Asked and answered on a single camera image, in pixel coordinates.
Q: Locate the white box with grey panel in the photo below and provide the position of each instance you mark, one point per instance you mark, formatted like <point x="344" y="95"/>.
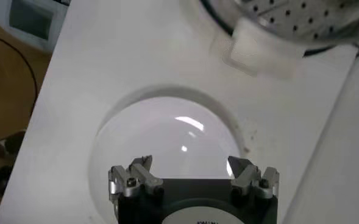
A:
<point x="30" y="21"/>

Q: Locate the white electric cooking pot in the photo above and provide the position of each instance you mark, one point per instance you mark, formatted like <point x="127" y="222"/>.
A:
<point x="258" y="51"/>

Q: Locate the perforated steel steamer basket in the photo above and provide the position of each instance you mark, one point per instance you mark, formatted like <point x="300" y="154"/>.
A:
<point x="304" y="18"/>

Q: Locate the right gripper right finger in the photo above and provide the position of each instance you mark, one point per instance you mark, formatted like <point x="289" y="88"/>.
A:
<point x="249" y="178"/>

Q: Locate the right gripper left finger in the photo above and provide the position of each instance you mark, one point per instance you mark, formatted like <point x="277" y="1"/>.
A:
<point x="136" y="179"/>

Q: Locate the white round plate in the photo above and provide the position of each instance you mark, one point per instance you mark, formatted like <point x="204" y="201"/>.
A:
<point x="167" y="137"/>

